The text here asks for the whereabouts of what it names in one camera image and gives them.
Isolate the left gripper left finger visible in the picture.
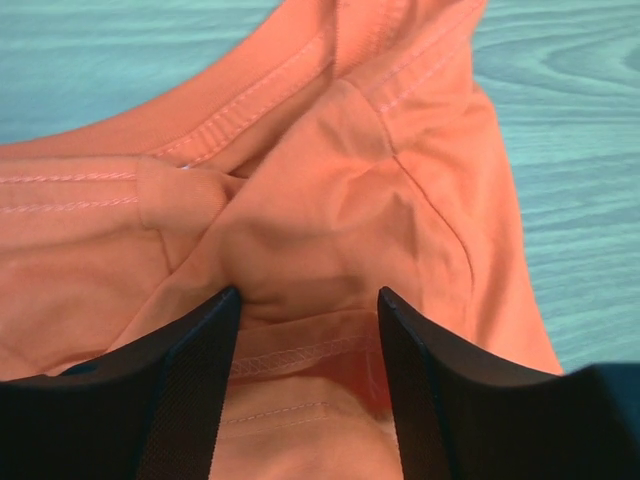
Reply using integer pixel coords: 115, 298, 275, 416
1, 288, 241, 480

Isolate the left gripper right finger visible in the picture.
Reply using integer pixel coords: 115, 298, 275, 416
378, 288, 639, 480

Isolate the orange t shirt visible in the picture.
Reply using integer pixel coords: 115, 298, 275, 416
1, 1, 562, 479

